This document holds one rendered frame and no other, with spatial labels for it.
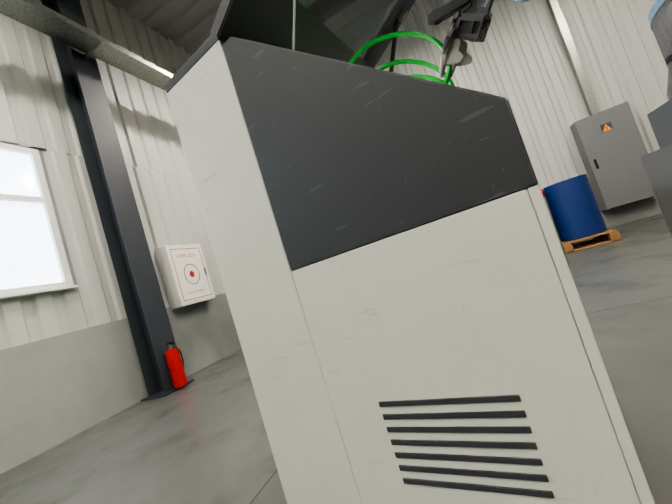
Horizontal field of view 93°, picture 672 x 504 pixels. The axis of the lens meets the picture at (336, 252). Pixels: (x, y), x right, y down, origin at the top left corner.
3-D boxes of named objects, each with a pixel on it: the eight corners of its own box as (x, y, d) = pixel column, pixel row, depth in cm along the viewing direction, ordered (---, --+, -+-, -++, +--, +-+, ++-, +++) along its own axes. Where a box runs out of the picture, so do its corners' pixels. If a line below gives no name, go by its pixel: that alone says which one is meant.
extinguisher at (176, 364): (180, 388, 366) (168, 343, 369) (171, 390, 372) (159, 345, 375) (192, 382, 382) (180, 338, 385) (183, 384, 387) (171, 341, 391)
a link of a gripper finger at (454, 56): (454, 76, 85) (469, 38, 82) (433, 72, 88) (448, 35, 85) (456, 80, 88) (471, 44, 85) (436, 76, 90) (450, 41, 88)
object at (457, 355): (713, 664, 49) (538, 184, 54) (383, 574, 79) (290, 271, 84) (612, 415, 109) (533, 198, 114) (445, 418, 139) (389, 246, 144)
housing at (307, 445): (383, 573, 80) (215, 28, 89) (299, 550, 94) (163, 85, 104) (470, 356, 199) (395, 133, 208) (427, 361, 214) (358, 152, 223)
